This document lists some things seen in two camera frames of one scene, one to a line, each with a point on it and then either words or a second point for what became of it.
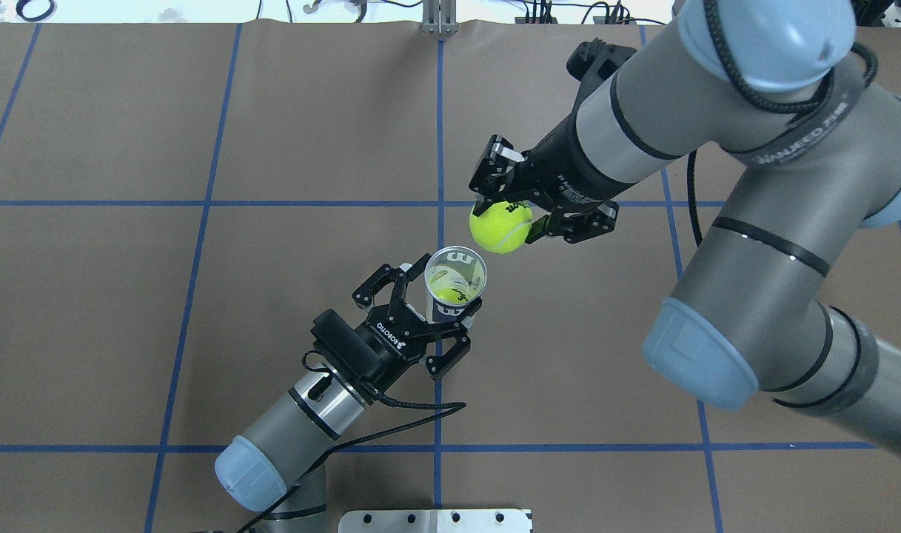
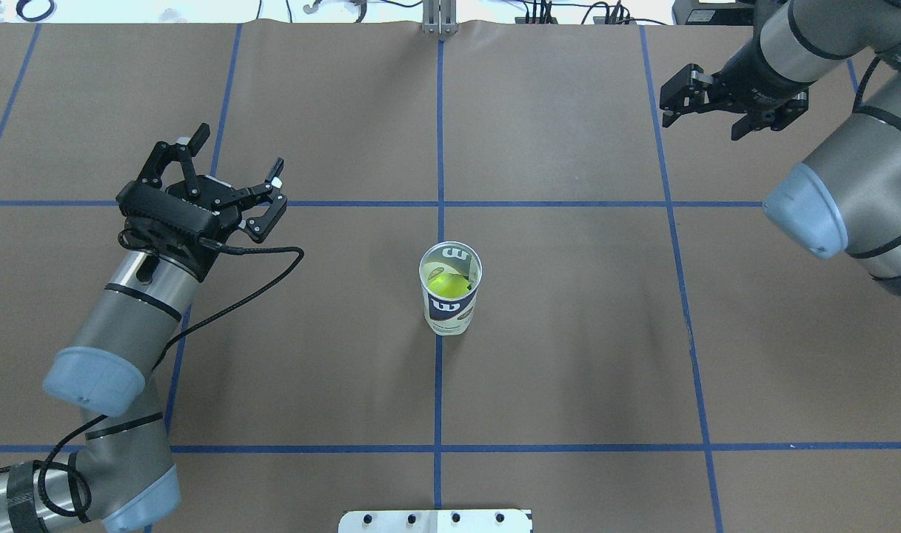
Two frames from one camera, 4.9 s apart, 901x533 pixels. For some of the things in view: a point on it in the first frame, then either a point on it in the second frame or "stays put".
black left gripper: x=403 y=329 to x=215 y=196
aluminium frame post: x=440 y=17 stays put
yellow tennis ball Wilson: x=503 y=227 to x=447 y=284
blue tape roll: x=20 y=13 stays put
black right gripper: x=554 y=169 to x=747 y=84
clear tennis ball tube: x=454 y=276 stays put
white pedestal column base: x=435 y=521 stays put
